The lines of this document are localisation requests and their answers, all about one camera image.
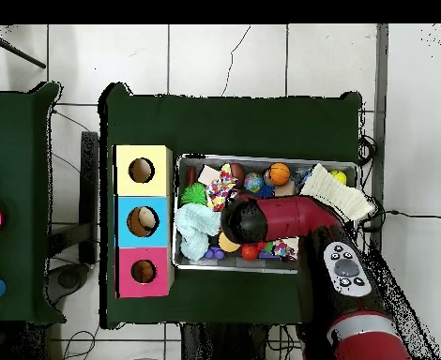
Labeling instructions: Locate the orange basketball toy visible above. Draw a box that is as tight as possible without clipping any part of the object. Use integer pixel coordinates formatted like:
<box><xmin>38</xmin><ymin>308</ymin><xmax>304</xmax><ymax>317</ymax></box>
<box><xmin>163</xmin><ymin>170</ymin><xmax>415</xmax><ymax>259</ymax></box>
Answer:
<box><xmin>266</xmin><ymin>161</ymin><xmax>292</xmax><ymax>187</ymax></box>

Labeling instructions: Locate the black stand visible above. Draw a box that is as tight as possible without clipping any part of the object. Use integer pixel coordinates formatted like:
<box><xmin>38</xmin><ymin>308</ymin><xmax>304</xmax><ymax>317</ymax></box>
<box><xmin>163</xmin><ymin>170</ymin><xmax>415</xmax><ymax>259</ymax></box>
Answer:
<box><xmin>46</xmin><ymin>130</ymin><xmax>100</xmax><ymax>306</ymax></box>

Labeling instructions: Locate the striped wooden burger toy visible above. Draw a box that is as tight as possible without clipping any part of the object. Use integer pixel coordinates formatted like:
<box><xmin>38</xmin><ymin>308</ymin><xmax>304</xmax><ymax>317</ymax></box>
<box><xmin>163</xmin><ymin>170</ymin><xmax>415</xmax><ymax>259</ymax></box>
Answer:
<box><xmin>217</xmin><ymin>232</ymin><xmax>241</xmax><ymax>253</ymax></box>

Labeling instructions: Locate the plain wooden cube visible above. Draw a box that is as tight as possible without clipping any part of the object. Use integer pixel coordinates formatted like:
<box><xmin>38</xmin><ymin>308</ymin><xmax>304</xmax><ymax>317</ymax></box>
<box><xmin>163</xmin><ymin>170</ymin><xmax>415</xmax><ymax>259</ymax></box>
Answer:
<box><xmin>196</xmin><ymin>163</ymin><xmax>222</xmax><ymax>188</ymax></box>

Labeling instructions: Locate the wooden three-hole box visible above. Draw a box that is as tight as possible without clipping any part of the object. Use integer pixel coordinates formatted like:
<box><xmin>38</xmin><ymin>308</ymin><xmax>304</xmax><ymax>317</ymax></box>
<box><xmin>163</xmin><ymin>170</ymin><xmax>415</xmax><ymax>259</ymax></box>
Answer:
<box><xmin>113</xmin><ymin>143</ymin><xmax>175</xmax><ymax>299</ymax></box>

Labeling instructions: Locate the green spiky ball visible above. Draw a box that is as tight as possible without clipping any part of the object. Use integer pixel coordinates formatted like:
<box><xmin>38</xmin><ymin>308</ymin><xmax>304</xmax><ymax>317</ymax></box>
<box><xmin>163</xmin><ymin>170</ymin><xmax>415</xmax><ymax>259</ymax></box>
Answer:
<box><xmin>179</xmin><ymin>182</ymin><xmax>208</xmax><ymax>206</ymax></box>

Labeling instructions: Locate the black cable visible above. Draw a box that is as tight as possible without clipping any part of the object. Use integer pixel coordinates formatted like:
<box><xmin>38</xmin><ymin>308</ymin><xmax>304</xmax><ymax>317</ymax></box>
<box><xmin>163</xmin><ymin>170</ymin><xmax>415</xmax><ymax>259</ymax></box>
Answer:
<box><xmin>358</xmin><ymin>207</ymin><xmax>441</xmax><ymax>233</ymax></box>

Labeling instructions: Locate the globe print ball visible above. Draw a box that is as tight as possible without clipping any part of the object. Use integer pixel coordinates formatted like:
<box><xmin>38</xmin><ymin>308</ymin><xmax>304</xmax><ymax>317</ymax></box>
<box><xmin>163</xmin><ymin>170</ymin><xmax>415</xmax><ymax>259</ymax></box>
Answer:
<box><xmin>242</xmin><ymin>172</ymin><xmax>265</xmax><ymax>194</ymax></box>

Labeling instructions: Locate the colourful patterned cloth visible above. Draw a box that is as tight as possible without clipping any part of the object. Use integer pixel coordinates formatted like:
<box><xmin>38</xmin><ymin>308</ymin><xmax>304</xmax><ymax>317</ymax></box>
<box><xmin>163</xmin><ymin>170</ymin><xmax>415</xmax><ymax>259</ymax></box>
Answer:
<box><xmin>205</xmin><ymin>163</ymin><xmax>240</xmax><ymax>213</ymax></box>

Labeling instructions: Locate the mint green waffle cloth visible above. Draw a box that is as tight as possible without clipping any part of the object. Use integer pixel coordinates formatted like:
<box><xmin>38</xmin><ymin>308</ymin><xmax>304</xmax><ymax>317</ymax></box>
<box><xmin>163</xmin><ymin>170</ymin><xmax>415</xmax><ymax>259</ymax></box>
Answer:
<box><xmin>173</xmin><ymin>202</ymin><xmax>222</xmax><ymax>263</ymax></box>

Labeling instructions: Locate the brown football toy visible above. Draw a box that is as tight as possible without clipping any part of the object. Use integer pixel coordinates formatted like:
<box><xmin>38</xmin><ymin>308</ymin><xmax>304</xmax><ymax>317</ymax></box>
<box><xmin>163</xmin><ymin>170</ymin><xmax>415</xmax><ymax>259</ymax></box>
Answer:
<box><xmin>230</xmin><ymin>162</ymin><xmax>246</xmax><ymax>188</ymax></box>

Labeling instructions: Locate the dark green tablecloth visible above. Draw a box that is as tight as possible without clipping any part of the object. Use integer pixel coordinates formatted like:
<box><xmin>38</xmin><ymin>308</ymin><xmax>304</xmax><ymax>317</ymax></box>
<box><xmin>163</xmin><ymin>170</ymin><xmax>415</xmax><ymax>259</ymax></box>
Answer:
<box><xmin>98</xmin><ymin>82</ymin><xmax>363</xmax><ymax>330</ymax></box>
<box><xmin>0</xmin><ymin>82</ymin><xmax>66</xmax><ymax>325</ymax></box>

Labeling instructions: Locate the shallow wire mesh bin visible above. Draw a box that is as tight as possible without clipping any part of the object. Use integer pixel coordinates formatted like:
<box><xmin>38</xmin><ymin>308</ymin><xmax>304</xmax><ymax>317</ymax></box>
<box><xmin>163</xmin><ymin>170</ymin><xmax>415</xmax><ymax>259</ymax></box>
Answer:
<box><xmin>172</xmin><ymin>153</ymin><xmax>359</xmax><ymax>275</ymax></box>

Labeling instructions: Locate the black tripod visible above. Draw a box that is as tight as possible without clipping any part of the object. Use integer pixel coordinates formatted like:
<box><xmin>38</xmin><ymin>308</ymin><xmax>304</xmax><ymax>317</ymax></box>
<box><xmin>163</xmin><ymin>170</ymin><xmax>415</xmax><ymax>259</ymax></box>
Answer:
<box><xmin>0</xmin><ymin>24</ymin><xmax>48</xmax><ymax>70</ymax></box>

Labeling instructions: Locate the cream waffle cloth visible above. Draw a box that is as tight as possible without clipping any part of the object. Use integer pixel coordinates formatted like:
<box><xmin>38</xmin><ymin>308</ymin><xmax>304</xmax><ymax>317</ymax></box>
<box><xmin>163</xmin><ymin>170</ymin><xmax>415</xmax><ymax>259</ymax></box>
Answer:
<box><xmin>298</xmin><ymin>162</ymin><xmax>375</xmax><ymax>222</ymax></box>

